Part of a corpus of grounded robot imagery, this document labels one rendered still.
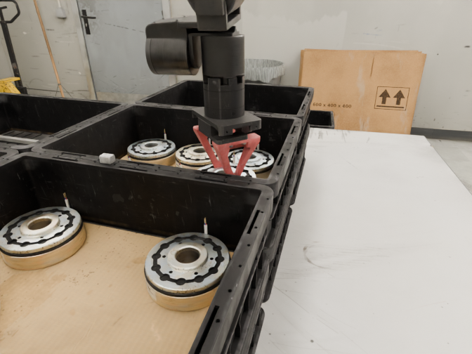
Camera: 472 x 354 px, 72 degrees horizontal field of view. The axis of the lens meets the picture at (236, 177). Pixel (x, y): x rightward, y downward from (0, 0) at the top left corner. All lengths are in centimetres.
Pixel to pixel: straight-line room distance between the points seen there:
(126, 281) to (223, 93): 27
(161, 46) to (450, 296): 60
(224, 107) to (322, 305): 35
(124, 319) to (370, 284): 42
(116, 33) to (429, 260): 360
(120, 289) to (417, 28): 327
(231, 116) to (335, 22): 294
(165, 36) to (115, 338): 36
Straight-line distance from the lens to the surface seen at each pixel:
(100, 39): 402
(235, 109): 45
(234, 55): 44
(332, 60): 321
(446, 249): 79
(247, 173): 53
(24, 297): 47
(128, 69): 390
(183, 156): 68
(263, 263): 45
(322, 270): 64
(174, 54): 45
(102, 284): 45
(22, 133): 106
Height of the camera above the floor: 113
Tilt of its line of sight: 28 degrees down
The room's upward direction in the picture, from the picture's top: straight up
